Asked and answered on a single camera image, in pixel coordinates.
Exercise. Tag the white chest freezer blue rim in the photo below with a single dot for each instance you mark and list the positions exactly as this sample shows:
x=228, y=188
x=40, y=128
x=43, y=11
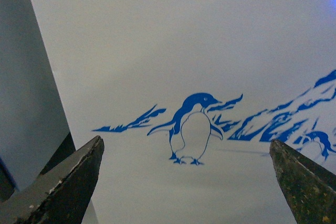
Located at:
x=115, y=59

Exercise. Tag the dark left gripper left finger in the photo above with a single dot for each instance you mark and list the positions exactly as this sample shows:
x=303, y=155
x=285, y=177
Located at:
x=62, y=195

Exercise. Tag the blue penguin decal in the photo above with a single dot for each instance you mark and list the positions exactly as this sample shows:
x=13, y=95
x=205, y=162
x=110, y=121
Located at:
x=299, y=122

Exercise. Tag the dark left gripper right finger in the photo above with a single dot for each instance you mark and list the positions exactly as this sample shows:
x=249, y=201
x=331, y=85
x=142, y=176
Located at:
x=309, y=188

